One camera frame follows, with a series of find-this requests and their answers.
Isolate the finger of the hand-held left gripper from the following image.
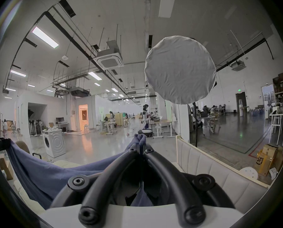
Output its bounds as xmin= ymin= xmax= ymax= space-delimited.
xmin=0 ymin=138 xmax=12 ymax=152

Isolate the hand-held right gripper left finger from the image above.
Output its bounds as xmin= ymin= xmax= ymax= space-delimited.
xmin=50 ymin=143 xmax=141 ymax=228

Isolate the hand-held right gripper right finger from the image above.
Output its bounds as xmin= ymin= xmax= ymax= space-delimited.
xmin=143 ymin=144 xmax=236 ymax=228

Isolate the dark blue shirt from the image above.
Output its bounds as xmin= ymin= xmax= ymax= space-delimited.
xmin=7 ymin=134 xmax=154 ymax=209

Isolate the brown chair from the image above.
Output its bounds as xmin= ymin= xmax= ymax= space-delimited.
xmin=15 ymin=140 xmax=31 ymax=154

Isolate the plain brown carton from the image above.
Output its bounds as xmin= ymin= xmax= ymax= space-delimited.
xmin=0 ymin=153 xmax=14 ymax=181

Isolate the row of standing fans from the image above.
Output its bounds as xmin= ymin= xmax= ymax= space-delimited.
xmin=28 ymin=119 xmax=44 ymax=136

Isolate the padded white headboard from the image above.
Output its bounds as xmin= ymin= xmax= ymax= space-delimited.
xmin=176 ymin=135 xmax=271 ymax=214

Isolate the wooden table with white legs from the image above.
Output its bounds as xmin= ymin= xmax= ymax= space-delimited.
xmin=153 ymin=118 xmax=178 ymax=138

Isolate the white washing machine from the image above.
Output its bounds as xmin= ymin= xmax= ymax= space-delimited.
xmin=42 ymin=128 xmax=66 ymax=158

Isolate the white humanoid robot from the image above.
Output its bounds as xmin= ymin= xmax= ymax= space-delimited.
xmin=138 ymin=104 xmax=154 ymax=138

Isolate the desk with monitor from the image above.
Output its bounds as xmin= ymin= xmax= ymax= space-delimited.
xmin=55 ymin=117 xmax=70 ymax=133

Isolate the round white stool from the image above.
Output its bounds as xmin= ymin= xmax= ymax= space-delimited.
xmin=241 ymin=166 xmax=259 ymax=180

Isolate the brown carton with black print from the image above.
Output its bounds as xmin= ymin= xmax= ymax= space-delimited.
xmin=256 ymin=143 xmax=283 ymax=177

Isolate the studio lamp with round diffuser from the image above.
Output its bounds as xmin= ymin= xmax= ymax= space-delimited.
xmin=144 ymin=35 xmax=218 ymax=148

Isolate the white high table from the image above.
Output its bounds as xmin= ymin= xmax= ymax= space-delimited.
xmin=269 ymin=111 xmax=283 ymax=147

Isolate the shelf with cartons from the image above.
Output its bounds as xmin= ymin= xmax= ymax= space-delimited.
xmin=272 ymin=71 xmax=283 ymax=101

